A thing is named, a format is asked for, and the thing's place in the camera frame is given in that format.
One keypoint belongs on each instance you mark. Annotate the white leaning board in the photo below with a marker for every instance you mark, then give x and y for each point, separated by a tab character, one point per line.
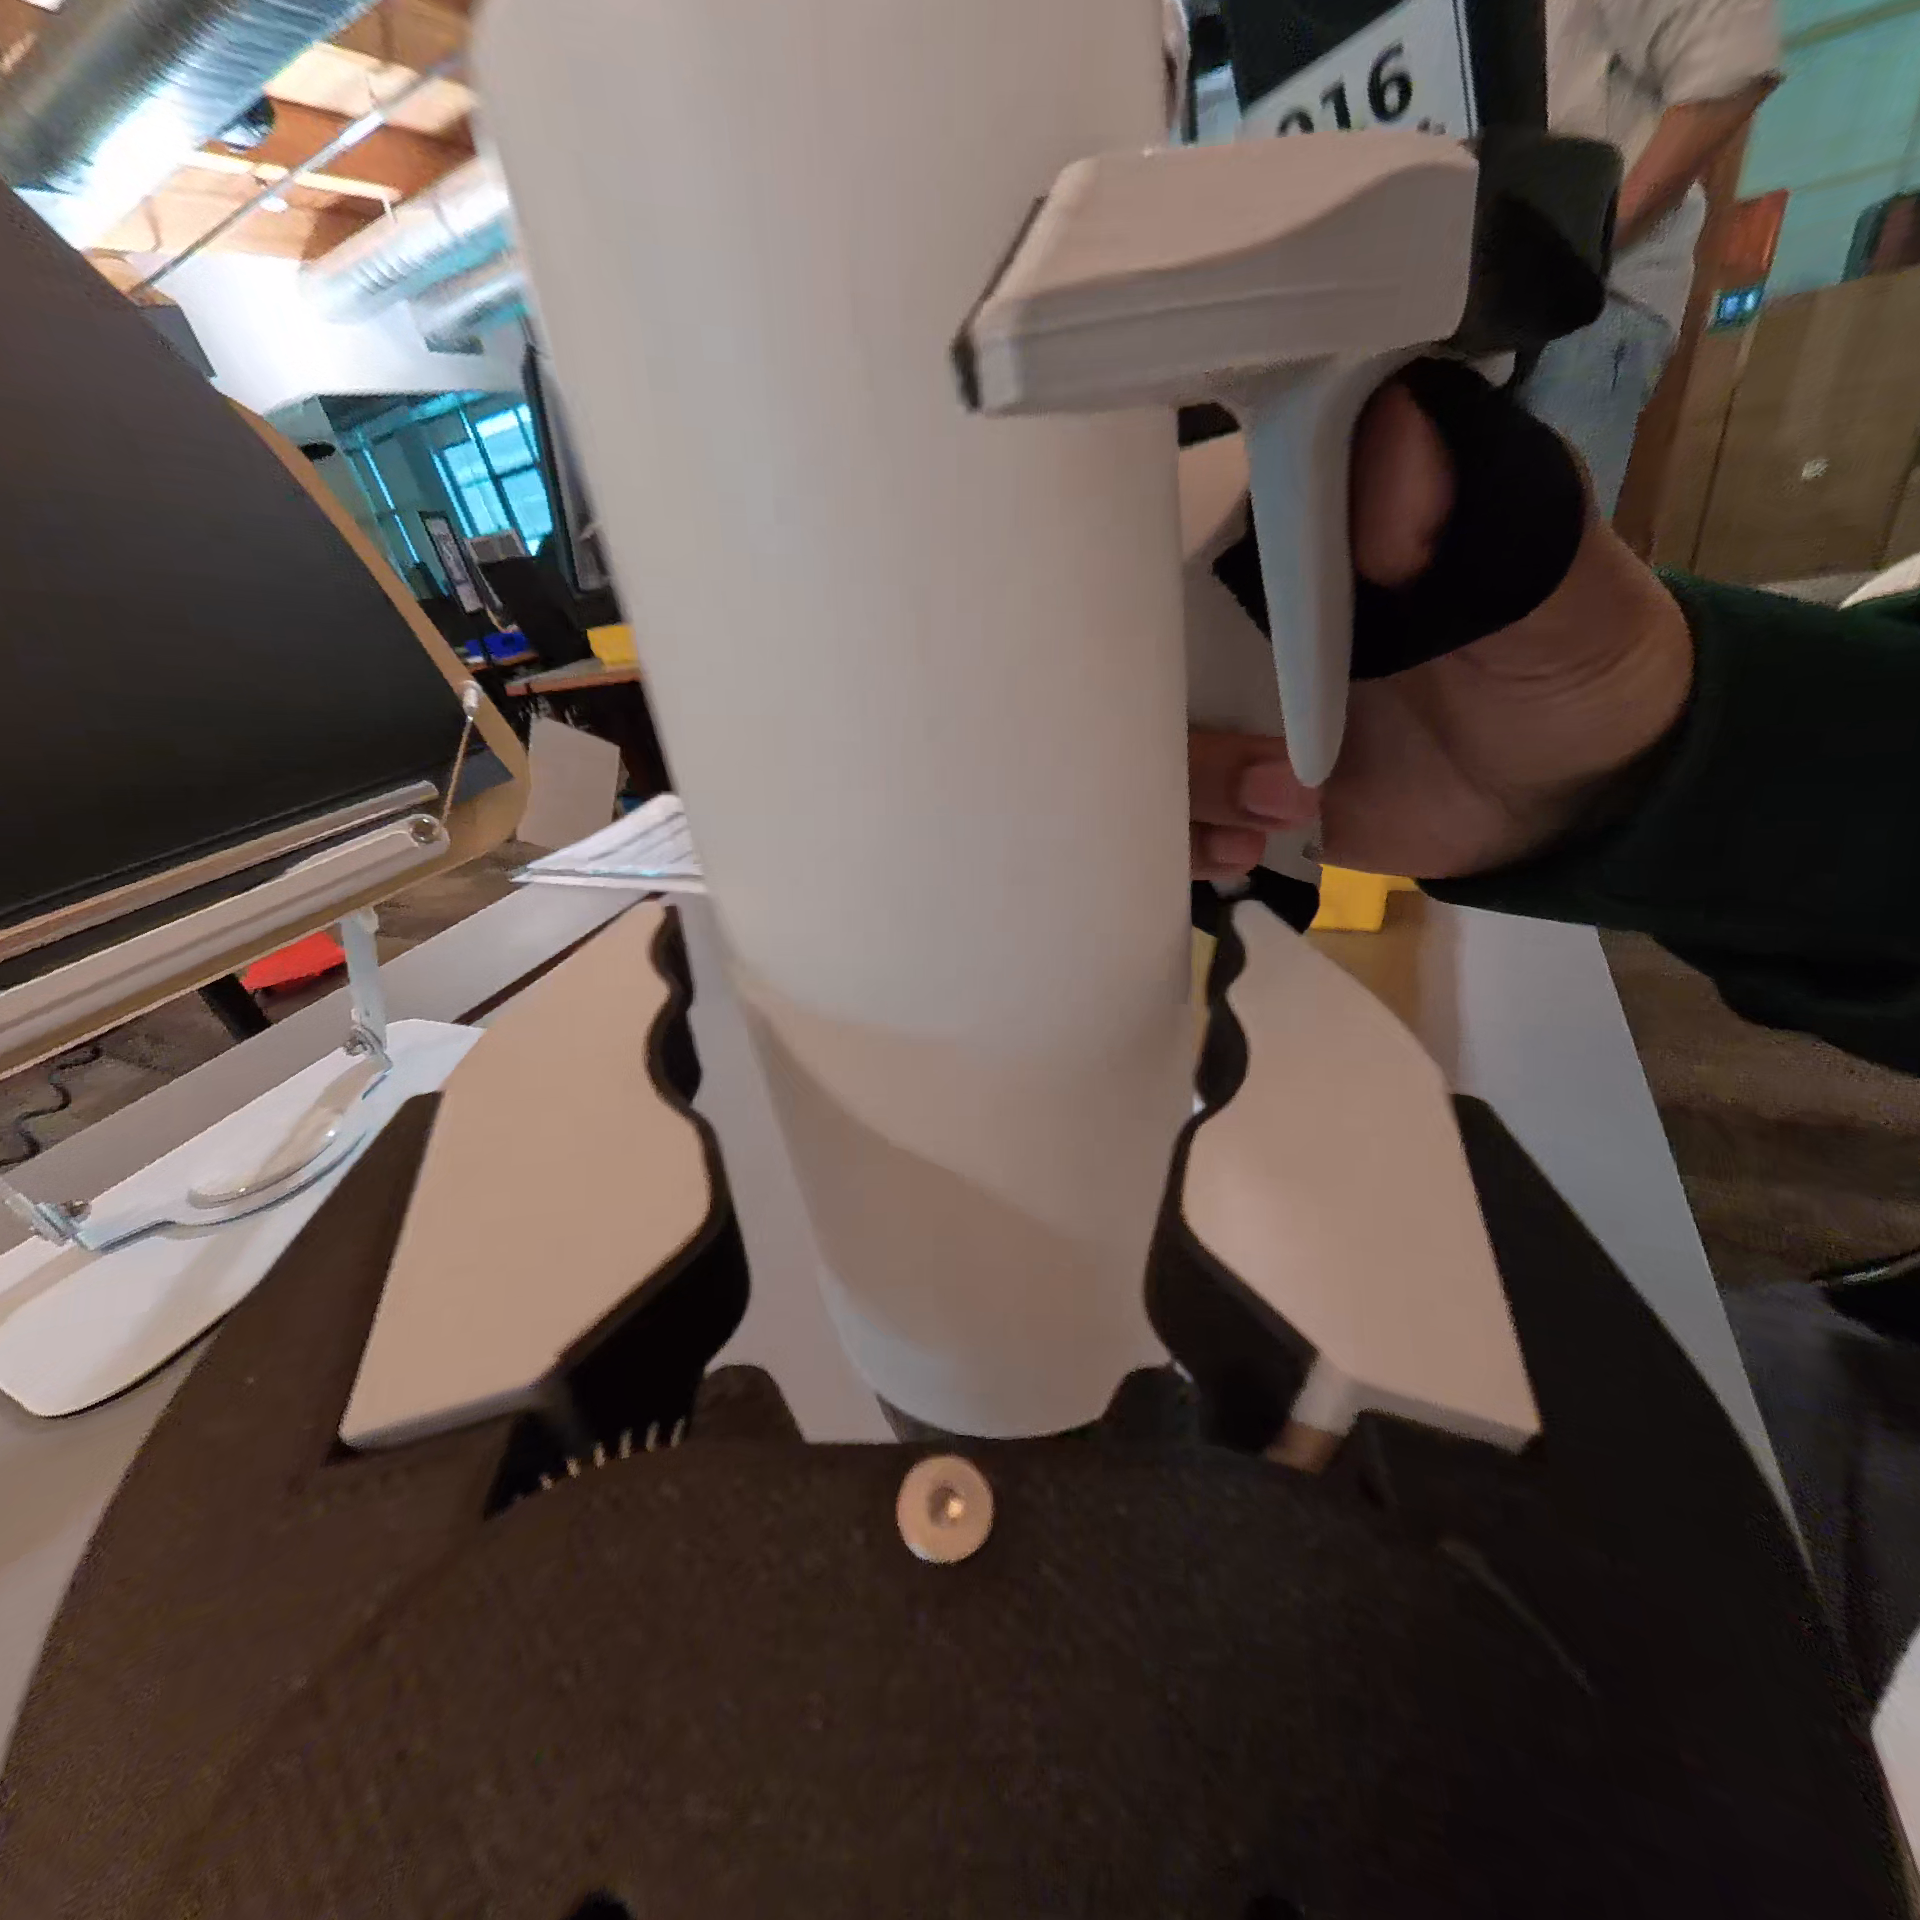
569	781

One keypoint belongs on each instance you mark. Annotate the printed paper sheet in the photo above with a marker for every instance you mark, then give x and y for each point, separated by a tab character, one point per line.
628	855

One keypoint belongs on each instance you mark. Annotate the person's right hand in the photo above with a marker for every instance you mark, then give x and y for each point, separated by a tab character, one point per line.
1499	751

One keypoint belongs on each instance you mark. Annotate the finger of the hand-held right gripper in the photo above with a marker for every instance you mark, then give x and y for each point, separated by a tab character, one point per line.
1229	270

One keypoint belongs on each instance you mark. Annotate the brown cardboard box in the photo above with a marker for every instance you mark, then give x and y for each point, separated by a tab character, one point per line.
1798	422

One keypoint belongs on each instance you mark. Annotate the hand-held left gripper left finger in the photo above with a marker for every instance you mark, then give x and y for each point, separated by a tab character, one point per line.
555	1201

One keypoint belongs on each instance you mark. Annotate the black laptop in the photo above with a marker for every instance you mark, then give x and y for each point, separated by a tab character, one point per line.
180	600

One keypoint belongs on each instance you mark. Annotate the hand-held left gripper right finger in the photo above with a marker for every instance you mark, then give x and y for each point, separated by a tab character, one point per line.
1349	1201

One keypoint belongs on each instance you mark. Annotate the white water bottle black cap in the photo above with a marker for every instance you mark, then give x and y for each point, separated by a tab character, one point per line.
868	600

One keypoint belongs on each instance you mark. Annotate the person's right forearm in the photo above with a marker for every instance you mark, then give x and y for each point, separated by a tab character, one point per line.
1798	827

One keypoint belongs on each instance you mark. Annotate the blue plastic bin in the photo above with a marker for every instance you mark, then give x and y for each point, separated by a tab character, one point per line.
502	653

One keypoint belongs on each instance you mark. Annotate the silver air duct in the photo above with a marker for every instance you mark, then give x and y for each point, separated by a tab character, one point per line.
148	76

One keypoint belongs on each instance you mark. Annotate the silver stand with tan board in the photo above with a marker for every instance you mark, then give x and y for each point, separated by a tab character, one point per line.
224	1289

